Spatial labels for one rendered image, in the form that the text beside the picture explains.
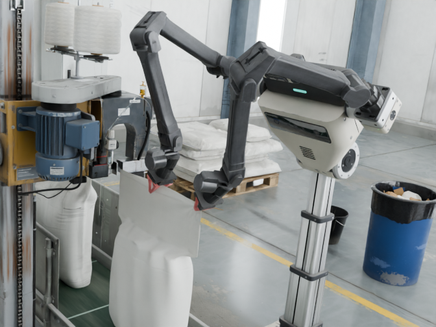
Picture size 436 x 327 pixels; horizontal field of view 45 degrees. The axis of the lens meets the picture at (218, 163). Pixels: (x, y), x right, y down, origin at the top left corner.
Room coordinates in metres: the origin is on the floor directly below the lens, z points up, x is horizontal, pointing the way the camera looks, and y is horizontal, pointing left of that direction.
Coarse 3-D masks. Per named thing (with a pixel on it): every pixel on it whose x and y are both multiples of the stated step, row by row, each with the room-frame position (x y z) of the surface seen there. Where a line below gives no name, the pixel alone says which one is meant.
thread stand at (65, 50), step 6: (78, 0) 2.00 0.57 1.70; (48, 48) 2.10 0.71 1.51; (54, 48) 2.08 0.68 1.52; (60, 48) 2.08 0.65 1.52; (66, 48) 2.09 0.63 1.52; (66, 54) 2.07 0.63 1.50; (72, 54) 2.03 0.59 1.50; (78, 54) 2.00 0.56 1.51; (84, 54) 1.98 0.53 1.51; (78, 60) 1.99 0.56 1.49; (90, 60) 1.94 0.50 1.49; (96, 60) 1.90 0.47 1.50; (102, 60) 1.89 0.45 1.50; (78, 66) 2.00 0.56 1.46; (78, 72) 2.00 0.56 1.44; (72, 78) 1.98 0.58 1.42; (78, 78) 1.98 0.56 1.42
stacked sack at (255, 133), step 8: (216, 120) 5.71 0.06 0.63; (224, 120) 5.74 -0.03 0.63; (216, 128) 5.57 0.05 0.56; (224, 128) 5.49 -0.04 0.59; (248, 128) 5.42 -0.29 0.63; (256, 128) 5.48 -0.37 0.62; (264, 128) 5.51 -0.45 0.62; (248, 136) 5.30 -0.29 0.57; (256, 136) 5.37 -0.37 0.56; (264, 136) 5.43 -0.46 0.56
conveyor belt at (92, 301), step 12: (96, 264) 2.53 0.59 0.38; (96, 276) 2.40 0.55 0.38; (108, 276) 2.41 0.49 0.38; (60, 288) 2.25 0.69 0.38; (72, 288) 2.26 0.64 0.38; (84, 288) 2.27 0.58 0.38; (96, 288) 2.28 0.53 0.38; (108, 288) 2.30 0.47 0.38; (60, 300) 2.14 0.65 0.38; (72, 300) 2.15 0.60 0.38; (84, 300) 2.16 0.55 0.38; (96, 300) 2.17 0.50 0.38; (108, 300) 2.18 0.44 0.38; (72, 312) 2.06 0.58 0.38; (84, 312) 2.07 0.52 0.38; (96, 312) 2.08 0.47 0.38; (108, 312) 2.09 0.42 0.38; (84, 324) 1.97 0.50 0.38; (96, 324) 1.98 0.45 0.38; (108, 324) 1.99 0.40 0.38
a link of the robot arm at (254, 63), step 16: (256, 48) 1.45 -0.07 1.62; (272, 48) 1.47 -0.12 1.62; (240, 64) 1.46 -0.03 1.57; (256, 64) 1.41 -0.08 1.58; (272, 64) 1.43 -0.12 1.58; (288, 64) 1.46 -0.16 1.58; (304, 64) 1.50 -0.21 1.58; (240, 80) 1.41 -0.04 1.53; (256, 80) 1.43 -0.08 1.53; (304, 80) 1.52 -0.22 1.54; (320, 80) 1.54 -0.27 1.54; (336, 80) 1.56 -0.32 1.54; (352, 96) 1.58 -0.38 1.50; (368, 96) 1.60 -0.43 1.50
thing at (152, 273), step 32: (128, 192) 2.04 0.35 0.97; (160, 192) 1.88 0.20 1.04; (128, 224) 2.02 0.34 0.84; (160, 224) 1.88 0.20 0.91; (192, 224) 1.78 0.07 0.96; (128, 256) 1.91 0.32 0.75; (160, 256) 1.81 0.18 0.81; (192, 256) 1.77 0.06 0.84; (128, 288) 1.89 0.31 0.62; (160, 288) 1.78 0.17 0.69; (128, 320) 1.89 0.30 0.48; (160, 320) 1.77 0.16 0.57
